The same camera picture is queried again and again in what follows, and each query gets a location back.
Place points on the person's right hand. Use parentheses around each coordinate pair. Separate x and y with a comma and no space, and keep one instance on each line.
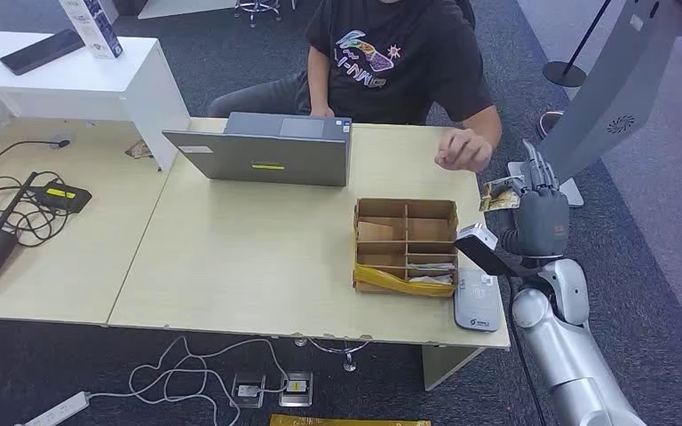
(321,111)

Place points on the person's left hand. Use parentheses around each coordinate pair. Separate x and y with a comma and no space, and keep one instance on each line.
(464,150)

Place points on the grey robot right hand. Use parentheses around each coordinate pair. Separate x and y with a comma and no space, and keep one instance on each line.
(544,223)

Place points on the colourful ID card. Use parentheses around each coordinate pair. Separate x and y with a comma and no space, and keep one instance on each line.
(497,197)

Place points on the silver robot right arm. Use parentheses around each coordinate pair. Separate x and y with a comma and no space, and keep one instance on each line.
(564,347)

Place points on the person's left forearm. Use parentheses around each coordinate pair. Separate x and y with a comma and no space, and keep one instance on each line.
(485,123)

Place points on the person's right forearm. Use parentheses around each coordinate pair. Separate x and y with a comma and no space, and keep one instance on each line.
(318,76)

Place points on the person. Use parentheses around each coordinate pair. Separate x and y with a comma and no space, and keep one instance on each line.
(400,82)

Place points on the person's shoe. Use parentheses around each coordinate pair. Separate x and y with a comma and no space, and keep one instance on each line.
(550,122)

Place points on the grey card reader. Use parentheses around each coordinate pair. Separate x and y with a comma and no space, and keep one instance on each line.
(477,303)

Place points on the grey laptop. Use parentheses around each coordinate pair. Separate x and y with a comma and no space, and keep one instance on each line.
(270,159)

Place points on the cardboard divider box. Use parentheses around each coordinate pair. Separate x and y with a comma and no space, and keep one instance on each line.
(403,244)

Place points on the chrome chair base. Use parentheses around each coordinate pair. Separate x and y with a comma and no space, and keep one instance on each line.
(257,7)

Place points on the black stanchion pole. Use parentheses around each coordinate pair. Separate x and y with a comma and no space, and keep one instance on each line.
(563,73)

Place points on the grey kiosk stand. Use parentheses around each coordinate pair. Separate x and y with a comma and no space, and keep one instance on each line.
(606,100)

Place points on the yellow plastic strip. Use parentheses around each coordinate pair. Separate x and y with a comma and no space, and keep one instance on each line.
(388,281)

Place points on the white flat board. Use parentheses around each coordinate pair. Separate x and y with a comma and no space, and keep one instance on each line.
(182,7)

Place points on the beige table leg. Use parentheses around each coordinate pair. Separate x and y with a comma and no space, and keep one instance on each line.
(441,364)

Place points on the crumpled brown wrapper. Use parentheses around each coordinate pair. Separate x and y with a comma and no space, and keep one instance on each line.
(139,150)

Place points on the white and blue carton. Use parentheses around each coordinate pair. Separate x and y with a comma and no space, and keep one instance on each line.
(97,29)

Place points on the white desk shelf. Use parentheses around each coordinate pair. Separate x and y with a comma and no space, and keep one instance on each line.
(82,88)

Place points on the black adapter with yellow label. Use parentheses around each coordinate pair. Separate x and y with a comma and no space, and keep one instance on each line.
(61,197)

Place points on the yellow bag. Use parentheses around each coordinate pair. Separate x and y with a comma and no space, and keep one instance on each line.
(347,421)

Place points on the metal floor socket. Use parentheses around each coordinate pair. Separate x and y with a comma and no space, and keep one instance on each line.
(295,389)
(248,391)

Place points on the black smartphone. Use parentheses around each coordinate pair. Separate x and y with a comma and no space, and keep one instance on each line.
(42,52)

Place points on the black gooseneck microphone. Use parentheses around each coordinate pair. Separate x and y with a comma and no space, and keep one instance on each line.
(20,143)

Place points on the white power strip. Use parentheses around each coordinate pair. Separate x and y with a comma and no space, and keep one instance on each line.
(58,410)

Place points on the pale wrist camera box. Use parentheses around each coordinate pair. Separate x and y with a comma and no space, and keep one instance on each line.
(477,238)

